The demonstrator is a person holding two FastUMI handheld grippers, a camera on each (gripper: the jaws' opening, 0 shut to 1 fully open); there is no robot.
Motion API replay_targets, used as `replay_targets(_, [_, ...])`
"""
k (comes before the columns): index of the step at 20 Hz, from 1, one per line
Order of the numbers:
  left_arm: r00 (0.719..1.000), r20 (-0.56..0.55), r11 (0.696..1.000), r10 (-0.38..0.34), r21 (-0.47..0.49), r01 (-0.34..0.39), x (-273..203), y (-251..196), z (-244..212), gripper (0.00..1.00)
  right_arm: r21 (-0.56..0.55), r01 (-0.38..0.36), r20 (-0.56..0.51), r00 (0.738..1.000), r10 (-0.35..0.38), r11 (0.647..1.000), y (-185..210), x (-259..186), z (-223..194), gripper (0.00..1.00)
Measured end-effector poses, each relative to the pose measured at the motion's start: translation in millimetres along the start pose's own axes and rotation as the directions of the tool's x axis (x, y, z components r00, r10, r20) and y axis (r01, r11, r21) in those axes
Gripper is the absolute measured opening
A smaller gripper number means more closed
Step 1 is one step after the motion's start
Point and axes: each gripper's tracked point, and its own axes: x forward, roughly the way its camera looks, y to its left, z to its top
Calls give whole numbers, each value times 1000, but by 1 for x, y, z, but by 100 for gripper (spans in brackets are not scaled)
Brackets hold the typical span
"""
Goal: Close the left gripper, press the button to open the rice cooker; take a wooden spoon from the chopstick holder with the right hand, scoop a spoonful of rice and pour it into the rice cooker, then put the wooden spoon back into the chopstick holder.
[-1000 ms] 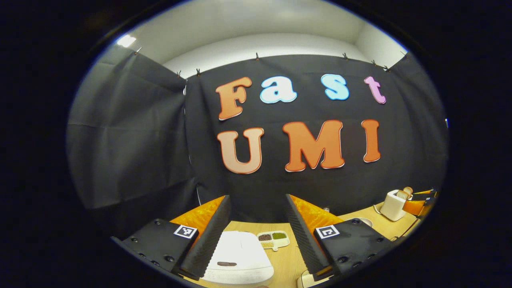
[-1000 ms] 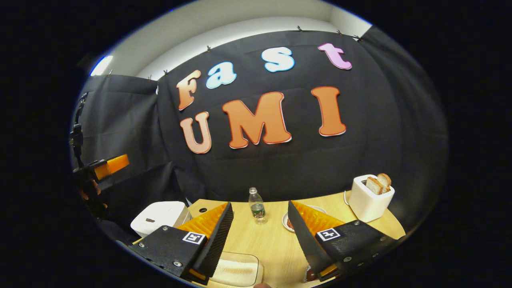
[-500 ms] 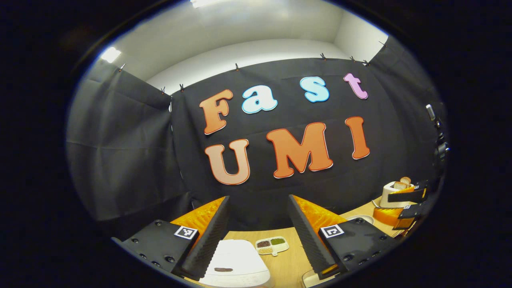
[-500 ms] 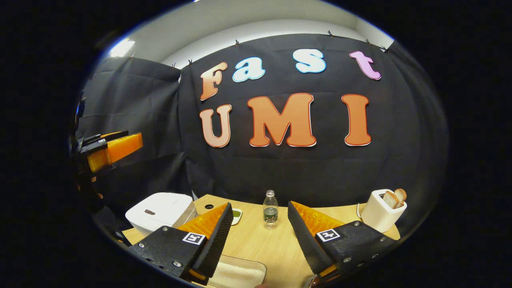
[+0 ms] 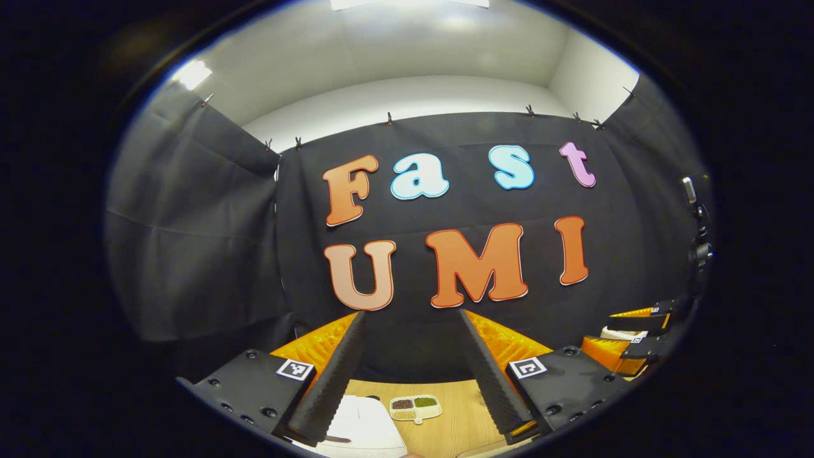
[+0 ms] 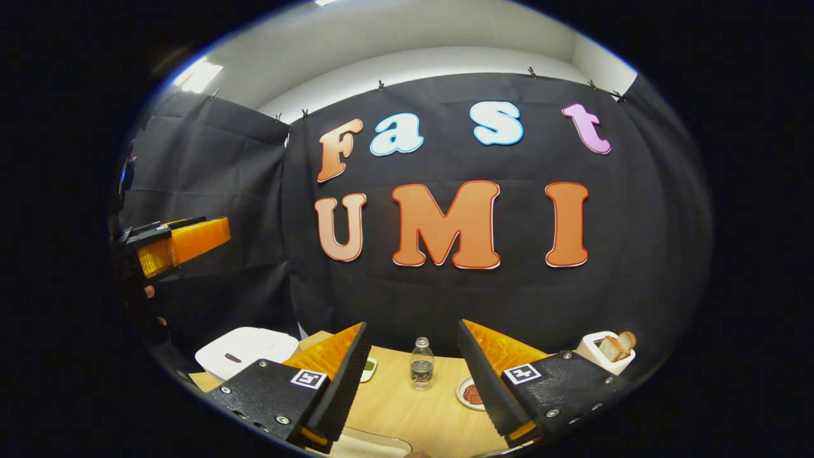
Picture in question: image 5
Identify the white sectioned grain dish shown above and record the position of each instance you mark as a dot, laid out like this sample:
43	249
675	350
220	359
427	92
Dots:
415	407

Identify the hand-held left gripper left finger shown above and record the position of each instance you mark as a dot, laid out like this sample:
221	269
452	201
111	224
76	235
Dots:
337	375

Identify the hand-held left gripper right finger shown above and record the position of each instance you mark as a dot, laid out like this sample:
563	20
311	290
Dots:
486	375

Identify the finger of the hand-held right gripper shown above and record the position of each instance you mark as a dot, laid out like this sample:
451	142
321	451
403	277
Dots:
642	321
610	353

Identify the white rice cooker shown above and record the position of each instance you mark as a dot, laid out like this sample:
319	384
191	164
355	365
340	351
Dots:
365	426

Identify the white toaster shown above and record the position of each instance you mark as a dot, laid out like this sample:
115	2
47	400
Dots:
620	333

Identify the ceiling light panel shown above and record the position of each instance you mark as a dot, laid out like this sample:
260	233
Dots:
407	4
192	74

